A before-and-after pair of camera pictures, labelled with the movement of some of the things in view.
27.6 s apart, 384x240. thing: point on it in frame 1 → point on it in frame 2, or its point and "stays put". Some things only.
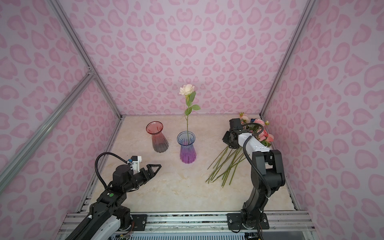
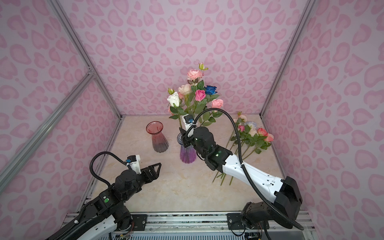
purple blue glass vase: (186, 139) stays put
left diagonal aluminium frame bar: (7, 167) stays put
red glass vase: (160, 144) stays put
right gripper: (225, 139) → (185, 139)
